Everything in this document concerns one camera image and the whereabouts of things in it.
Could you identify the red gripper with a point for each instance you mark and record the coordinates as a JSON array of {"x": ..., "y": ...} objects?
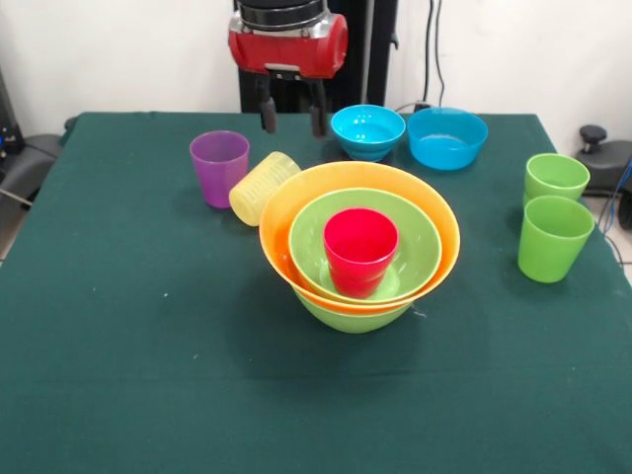
[{"x": 281, "y": 52}]

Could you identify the ribbed cyan plastic bowl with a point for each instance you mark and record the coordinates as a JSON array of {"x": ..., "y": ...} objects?
[{"x": 368, "y": 133}]

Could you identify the yellow plastic cup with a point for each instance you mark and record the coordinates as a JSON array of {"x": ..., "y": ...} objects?
[{"x": 257, "y": 190}]

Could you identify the large orange plastic bowl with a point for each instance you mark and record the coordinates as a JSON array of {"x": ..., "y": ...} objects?
[{"x": 355, "y": 175}]

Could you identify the translucent blue plastic bowl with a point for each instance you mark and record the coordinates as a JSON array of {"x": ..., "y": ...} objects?
[{"x": 447, "y": 143}]

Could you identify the red plastic cup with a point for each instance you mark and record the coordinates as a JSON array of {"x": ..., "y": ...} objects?
[{"x": 360, "y": 261}]

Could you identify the green plastic bowl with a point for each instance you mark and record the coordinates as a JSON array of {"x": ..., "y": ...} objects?
[
  {"x": 419, "y": 232},
  {"x": 355, "y": 323}
]

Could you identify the purple plastic cup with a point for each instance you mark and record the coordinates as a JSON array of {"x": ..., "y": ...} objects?
[{"x": 217, "y": 168}]

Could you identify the green plastic cup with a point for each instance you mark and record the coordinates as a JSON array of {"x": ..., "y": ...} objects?
[
  {"x": 553, "y": 242},
  {"x": 555, "y": 178}
]

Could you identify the dark green table cloth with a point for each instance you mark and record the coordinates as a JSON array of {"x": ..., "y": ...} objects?
[{"x": 148, "y": 385}]

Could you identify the black stand base with knob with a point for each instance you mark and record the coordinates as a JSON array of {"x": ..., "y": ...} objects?
[{"x": 612, "y": 158}]

